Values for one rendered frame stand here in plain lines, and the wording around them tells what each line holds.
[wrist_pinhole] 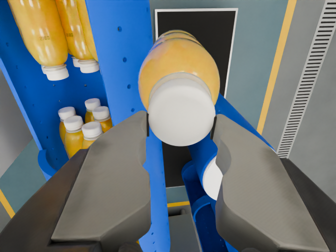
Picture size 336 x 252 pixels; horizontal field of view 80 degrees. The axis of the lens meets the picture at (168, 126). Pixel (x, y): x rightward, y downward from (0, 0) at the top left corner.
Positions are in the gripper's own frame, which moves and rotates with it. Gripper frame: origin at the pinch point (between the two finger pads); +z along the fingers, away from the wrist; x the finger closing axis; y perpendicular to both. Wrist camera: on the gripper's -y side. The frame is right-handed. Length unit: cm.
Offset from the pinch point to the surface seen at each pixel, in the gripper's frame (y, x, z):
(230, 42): 15, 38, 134
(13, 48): 3.0, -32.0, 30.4
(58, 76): 7.1, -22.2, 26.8
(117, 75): 4.0, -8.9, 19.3
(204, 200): 113, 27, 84
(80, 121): 17.6, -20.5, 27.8
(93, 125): 16.5, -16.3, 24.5
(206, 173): 43, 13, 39
